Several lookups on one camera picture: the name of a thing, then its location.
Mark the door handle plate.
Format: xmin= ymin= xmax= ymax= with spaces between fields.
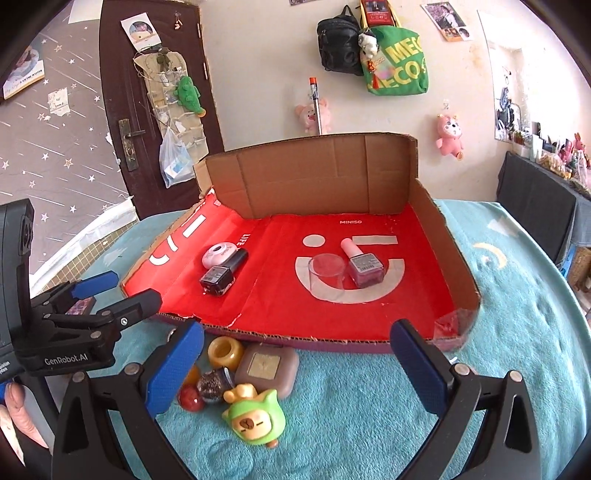
xmin=118 ymin=118 xmax=145 ymax=172

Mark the dark brown door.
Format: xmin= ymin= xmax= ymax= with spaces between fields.
xmin=98 ymin=0 xmax=226 ymax=220

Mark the pink round Melody case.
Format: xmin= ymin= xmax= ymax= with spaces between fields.
xmin=201 ymin=242 xmax=238 ymax=269

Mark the white plush keychain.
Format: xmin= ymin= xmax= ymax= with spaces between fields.
xmin=358 ymin=31 xmax=380 ymax=61

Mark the black backpack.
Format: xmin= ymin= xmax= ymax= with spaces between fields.
xmin=317 ymin=5 xmax=363 ymax=76

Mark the green plush toy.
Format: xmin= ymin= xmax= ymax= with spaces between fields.
xmin=174 ymin=75 xmax=206 ymax=118

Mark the green avocado toy figure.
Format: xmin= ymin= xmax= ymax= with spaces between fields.
xmin=222 ymin=383 xmax=287 ymax=449

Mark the teal fluffy blanket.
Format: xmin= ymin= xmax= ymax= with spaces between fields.
xmin=80 ymin=198 xmax=591 ymax=480

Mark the wall photo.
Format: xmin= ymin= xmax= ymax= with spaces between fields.
xmin=422 ymin=1 xmax=472 ymax=42

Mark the cardboard box with red liner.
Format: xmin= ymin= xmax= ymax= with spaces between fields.
xmin=122 ymin=133 xmax=481 ymax=353

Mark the black smartphone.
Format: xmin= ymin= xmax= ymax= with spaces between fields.
xmin=65 ymin=296 xmax=96 ymax=315

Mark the green tote bag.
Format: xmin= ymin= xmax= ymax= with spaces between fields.
xmin=361 ymin=26 xmax=430 ymax=96

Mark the clear plastic cup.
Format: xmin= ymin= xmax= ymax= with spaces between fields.
xmin=308 ymin=253 xmax=346 ymax=303

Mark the amber ring holder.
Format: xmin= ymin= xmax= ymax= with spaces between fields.
xmin=181 ymin=365 xmax=201 ymax=387
xmin=207 ymin=336 xmax=245 ymax=372

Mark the brown square compact case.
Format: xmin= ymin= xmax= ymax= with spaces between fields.
xmin=233 ymin=343 xmax=300 ymax=400

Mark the glitter bottle with red cap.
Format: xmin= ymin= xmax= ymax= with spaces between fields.
xmin=177 ymin=367 xmax=235 ymax=412

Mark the pink nail polish bottle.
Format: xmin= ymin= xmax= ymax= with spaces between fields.
xmin=341 ymin=238 xmax=386 ymax=288

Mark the pink plush toy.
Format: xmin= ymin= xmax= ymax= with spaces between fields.
xmin=294 ymin=98 xmax=332 ymax=135
xmin=436 ymin=114 xmax=464 ymax=160

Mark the dark side table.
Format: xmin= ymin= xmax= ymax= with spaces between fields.
xmin=496 ymin=151 xmax=591 ymax=265

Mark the person's left hand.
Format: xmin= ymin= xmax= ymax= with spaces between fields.
xmin=1 ymin=382 xmax=48 ymax=464

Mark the black nail polish bottle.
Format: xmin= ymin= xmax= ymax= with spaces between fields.
xmin=199 ymin=248 xmax=249 ymax=296

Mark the orange-capped stick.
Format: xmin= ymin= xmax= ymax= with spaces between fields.
xmin=308 ymin=77 xmax=322 ymax=135

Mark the beige hanging organizer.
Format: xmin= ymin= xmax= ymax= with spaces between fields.
xmin=133 ymin=51 xmax=208 ymax=163

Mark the hanging plastic bag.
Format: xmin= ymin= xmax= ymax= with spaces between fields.
xmin=159 ymin=127 xmax=195 ymax=189

